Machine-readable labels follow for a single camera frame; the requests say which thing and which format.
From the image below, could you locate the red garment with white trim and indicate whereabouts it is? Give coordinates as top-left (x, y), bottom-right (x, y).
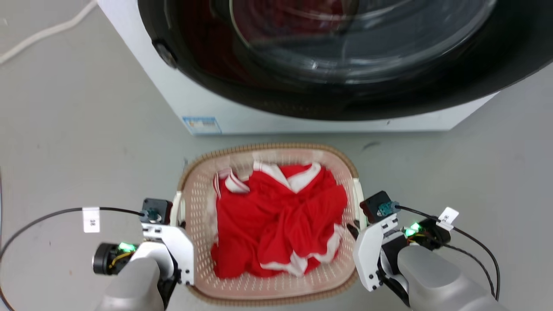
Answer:
top-left (210, 161), bottom-right (349, 279)

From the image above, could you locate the black round washer door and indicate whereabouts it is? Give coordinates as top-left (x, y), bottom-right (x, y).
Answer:
top-left (137, 0), bottom-right (553, 121)

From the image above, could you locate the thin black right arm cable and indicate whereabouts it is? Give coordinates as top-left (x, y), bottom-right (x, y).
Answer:
top-left (443, 243), bottom-right (496, 298)

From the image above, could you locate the white printed cable tag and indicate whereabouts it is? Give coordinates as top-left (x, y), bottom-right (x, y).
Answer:
top-left (436, 207), bottom-right (460, 231)
top-left (82, 207), bottom-right (101, 234)

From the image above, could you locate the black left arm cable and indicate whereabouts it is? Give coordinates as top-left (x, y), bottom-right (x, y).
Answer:
top-left (0, 207), bottom-right (146, 311)

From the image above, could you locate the white washing machine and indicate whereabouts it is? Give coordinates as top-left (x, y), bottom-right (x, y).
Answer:
top-left (96, 0), bottom-right (501, 136)

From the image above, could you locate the blue energy label sticker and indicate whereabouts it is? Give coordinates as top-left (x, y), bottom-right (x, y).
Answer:
top-left (182, 116), bottom-right (222, 136)

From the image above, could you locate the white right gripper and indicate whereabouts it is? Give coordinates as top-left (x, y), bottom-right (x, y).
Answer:
top-left (346, 213), bottom-right (400, 292)

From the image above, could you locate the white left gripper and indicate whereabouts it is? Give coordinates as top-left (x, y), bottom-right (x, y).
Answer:
top-left (142, 219), bottom-right (195, 286)

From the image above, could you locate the white floor cable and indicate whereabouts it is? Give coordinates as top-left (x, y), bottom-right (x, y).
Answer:
top-left (0, 0), bottom-right (99, 65)

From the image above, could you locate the beige woven laundry basket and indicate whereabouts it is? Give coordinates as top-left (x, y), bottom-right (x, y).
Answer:
top-left (171, 143), bottom-right (368, 306)

